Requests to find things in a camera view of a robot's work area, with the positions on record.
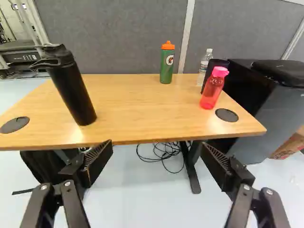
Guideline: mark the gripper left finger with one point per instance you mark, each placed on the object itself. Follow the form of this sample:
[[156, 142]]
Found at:
[[95, 159]]

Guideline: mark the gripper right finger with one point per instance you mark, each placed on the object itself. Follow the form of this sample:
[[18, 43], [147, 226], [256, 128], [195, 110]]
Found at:
[[221, 166]]

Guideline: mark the tall black bottle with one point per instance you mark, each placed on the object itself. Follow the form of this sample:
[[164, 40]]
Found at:
[[71, 88]]

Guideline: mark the pink bottle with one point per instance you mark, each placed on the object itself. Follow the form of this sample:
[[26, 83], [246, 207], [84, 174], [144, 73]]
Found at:
[[211, 90]]

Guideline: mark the clear plastic water bottle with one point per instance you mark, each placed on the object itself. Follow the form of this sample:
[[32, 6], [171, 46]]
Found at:
[[204, 64]]

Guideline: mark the green bottle with orange cap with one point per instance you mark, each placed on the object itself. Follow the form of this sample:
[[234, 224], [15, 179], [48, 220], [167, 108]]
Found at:
[[166, 64]]

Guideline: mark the wooden table with black legs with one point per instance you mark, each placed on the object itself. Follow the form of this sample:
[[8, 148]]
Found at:
[[133, 107]]

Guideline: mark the cardboard box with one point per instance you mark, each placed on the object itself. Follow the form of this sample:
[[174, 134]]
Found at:
[[288, 146]]

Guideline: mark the black cup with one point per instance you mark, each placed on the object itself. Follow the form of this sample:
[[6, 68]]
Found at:
[[215, 64]]

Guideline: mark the black bag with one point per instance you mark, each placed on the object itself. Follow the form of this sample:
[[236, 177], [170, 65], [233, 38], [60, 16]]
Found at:
[[280, 69]]

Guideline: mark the grey partition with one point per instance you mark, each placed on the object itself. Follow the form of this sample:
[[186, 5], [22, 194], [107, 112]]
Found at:
[[114, 35]]

